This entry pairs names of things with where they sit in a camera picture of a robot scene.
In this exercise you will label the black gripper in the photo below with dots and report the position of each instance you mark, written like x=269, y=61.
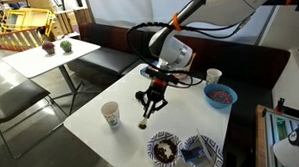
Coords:
x=155, y=91

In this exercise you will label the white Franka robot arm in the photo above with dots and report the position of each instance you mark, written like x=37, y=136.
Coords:
x=227, y=5

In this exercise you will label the patterned paper bowl brown contents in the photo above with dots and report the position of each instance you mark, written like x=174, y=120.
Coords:
x=164, y=150

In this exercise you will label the blue bowl colourful beads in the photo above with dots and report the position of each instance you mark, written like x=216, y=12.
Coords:
x=220, y=96

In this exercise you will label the blue cardboard box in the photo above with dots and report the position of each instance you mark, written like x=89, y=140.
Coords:
x=145, y=71

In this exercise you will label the white printed paper cup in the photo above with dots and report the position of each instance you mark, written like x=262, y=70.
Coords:
x=110, y=113

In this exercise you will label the dark leather bench sofa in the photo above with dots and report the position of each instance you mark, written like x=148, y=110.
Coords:
x=112, y=59

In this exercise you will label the orange snack pouch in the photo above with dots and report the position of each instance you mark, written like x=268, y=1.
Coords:
x=192, y=57

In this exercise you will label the blue and black block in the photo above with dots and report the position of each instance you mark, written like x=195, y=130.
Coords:
x=192, y=154

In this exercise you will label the white plastic knife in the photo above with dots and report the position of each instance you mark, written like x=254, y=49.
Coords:
x=205, y=146

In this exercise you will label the white paper cup with candies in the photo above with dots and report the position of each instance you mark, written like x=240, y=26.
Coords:
x=213, y=76

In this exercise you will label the blue patterned paper plate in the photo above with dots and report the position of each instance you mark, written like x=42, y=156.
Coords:
x=213, y=151

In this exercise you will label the white projection screen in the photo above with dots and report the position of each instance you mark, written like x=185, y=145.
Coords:
x=127, y=9

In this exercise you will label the wooden framed glass case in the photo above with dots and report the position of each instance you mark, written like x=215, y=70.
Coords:
x=261, y=139

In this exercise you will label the pink potted plant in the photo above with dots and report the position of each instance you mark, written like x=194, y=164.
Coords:
x=48, y=47

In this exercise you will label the wooden drawer cabinet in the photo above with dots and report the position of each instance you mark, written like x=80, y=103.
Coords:
x=65, y=21

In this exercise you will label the white side table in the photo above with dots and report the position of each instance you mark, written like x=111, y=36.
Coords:
x=38, y=60

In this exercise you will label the black metal chair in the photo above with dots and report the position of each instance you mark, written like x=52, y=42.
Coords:
x=16, y=98

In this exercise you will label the white rounded object black logo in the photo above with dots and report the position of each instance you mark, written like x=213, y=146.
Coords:
x=292, y=148

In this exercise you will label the yellow metal rack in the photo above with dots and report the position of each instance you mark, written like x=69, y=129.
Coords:
x=27, y=19

